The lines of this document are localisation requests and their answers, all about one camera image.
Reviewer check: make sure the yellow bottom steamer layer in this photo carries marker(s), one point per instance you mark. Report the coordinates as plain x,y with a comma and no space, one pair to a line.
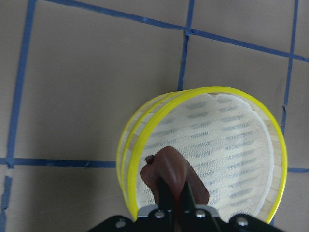
127,156

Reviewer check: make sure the brown bun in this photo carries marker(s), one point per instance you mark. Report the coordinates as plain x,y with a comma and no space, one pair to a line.
169,165

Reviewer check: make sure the yellow steamer layer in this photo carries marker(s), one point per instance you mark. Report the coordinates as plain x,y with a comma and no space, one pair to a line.
232,141
127,156

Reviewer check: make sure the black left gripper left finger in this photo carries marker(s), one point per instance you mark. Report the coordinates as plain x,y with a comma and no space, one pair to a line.
165,201

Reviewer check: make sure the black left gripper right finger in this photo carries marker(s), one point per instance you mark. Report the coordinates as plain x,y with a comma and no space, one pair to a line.
187,199

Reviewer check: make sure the yellow top steamer layer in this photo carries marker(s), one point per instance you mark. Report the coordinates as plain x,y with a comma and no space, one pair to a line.
232,141

